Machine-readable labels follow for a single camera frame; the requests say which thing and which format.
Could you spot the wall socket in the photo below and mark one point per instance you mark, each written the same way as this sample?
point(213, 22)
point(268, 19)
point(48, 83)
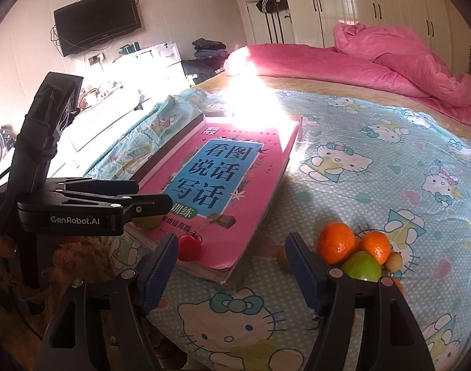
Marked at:
point(96, 59)

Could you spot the folded clothes pile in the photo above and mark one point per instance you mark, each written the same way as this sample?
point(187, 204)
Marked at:
point(209, 48)

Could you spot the large orange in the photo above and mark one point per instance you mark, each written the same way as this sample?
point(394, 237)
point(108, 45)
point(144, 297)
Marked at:
point(336, 243)

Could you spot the white wardrobe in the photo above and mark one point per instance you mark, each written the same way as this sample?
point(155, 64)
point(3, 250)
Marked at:
point(374, 4)

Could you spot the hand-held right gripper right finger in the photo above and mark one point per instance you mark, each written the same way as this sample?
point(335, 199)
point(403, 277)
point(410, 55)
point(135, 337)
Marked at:
point(303, 274)

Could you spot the pink plush bedspread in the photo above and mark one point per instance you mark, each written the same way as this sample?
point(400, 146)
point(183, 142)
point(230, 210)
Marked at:
point(297, 60)

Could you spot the pink plush duvet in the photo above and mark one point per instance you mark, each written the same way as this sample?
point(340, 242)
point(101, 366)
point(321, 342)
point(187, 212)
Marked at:
point(394, 58)

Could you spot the cat print blue blanket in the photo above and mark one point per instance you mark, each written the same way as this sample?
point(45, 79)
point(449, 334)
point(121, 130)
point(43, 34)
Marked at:
point(374, 162)

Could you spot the white door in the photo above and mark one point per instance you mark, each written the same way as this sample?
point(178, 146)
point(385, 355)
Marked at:
point(297, 19)

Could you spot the white cabinet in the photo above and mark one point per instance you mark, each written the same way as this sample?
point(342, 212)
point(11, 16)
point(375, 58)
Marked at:
point(158, 56)

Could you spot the small red fruit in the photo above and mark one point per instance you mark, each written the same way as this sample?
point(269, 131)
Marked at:
point(190, 248)

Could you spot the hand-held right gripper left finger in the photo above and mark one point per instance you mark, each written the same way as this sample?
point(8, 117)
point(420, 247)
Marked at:
point(162, 270)

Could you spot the green pepper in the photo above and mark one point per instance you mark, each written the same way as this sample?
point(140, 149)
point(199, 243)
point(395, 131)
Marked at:
point(361, 267)

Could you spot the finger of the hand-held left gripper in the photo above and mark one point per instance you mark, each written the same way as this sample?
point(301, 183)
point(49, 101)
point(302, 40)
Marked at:
point(146, 206)
point(104, 187)

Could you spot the dark clothes heap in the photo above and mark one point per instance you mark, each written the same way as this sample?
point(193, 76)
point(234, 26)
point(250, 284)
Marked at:
point(202, 70)

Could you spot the white desk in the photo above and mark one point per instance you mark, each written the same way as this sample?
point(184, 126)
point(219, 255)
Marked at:
point(115, 116)

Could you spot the brown fuzzy cloth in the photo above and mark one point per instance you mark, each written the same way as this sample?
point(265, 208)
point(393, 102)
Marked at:
point(80, 255)

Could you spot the black wall television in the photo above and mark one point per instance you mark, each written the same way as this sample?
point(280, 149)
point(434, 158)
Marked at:
point(96, 23)

